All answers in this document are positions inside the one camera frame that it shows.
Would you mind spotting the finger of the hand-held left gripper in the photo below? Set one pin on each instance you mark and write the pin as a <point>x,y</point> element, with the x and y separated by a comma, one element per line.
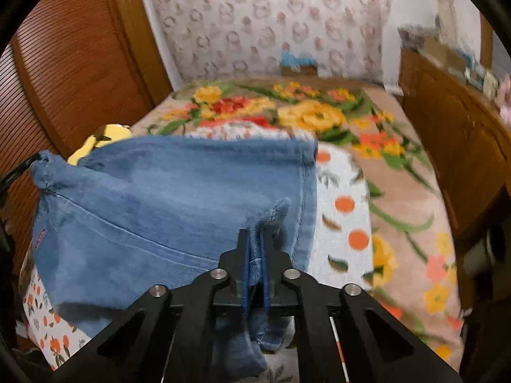
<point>14,176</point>

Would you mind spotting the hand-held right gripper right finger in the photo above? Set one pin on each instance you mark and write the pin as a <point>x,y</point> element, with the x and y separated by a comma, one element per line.
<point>272,259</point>

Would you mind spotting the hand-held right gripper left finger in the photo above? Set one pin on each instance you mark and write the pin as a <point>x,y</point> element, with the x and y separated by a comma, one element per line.
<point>239,256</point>

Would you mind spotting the blue denim pants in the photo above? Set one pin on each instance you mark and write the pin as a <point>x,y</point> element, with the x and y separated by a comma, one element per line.
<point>159,207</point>

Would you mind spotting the orange fruit print sheet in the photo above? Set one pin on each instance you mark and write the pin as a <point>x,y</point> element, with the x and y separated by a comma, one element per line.
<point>343,215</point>

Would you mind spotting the yellow plush toy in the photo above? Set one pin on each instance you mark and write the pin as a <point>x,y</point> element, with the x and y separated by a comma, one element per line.
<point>109,131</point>

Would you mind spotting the wooden slatted wardrobe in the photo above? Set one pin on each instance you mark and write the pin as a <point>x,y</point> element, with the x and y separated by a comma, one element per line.
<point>80,68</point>

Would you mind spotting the floral blanket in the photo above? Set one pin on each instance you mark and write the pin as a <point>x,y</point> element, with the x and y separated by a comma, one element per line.
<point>403,207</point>

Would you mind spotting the blue toy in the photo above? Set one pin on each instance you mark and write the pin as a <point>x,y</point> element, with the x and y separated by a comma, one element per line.
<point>295,59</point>

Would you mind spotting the wooden cabinet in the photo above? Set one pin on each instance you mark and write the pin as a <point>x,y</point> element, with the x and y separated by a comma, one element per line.
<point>451,127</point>

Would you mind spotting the clutter on cabinet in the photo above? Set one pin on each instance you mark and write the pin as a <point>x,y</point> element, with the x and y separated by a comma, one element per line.
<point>443,52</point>

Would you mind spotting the patterned wall cloth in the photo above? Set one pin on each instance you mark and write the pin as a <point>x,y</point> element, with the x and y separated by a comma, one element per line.
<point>271,20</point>

